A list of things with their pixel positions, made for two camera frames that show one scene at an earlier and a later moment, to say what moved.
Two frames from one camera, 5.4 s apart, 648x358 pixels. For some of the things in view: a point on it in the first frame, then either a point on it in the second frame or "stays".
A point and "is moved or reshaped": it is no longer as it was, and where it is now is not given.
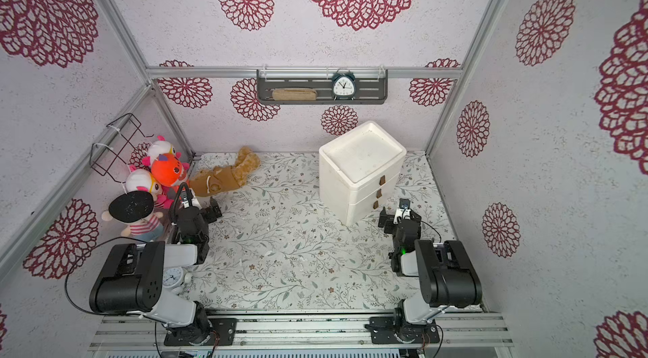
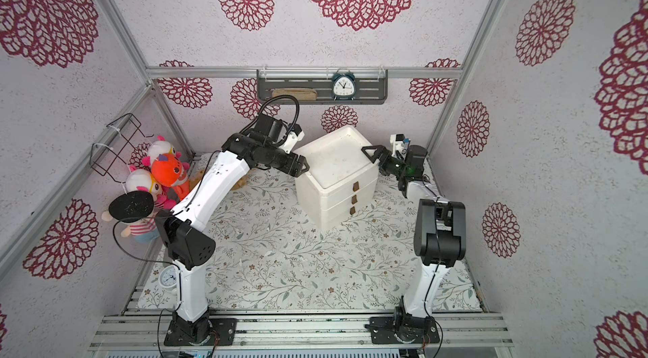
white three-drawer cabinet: x=359 y=171 is moved or reshaped
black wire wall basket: x=120 y=145 stays
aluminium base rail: x=306 y=328 stays
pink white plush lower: x=141 y=180 stays
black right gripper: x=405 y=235 to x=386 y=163
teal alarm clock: x=343 y=85 stays
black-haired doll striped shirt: x=135 y=208 stays
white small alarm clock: x=175 y=277 stays
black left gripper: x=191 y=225 to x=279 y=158
